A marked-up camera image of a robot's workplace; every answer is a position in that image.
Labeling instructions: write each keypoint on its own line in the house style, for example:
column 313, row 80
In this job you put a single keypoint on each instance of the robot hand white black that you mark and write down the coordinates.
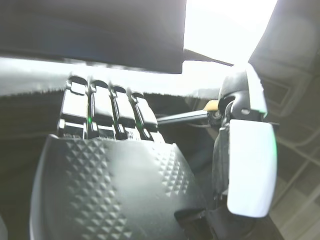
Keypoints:
column 112, row 187

